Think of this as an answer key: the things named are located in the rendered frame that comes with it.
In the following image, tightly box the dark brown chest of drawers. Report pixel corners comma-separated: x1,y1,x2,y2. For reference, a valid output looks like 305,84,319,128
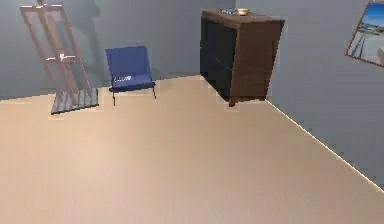
199,9,286,108

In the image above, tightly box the framed blue landscape picture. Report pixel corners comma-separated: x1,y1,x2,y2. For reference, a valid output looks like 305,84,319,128
344,0,384,69

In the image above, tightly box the pink wooden ladder shelf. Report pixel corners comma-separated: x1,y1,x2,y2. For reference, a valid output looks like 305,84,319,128
19,2,100,116

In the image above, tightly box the blue chair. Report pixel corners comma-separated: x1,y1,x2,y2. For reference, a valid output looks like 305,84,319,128
104,45,158,107

